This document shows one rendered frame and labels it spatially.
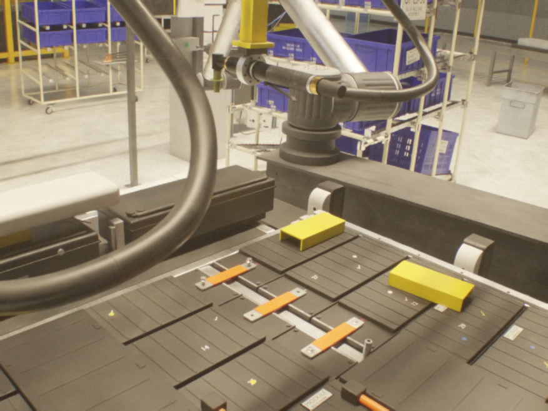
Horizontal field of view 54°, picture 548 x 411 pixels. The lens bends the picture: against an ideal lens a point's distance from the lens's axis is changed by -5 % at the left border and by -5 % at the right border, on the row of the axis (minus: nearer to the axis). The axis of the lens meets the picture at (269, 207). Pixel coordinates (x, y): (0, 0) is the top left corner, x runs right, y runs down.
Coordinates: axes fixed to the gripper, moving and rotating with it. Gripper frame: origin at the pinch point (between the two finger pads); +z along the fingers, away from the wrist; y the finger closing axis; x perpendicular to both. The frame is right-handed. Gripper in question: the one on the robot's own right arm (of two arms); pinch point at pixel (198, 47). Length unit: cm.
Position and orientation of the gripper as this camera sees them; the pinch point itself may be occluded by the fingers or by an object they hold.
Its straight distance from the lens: 363.2
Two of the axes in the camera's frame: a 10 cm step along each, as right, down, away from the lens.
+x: -0.5, 9.2, 3.9
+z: -7.1, -3.1, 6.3
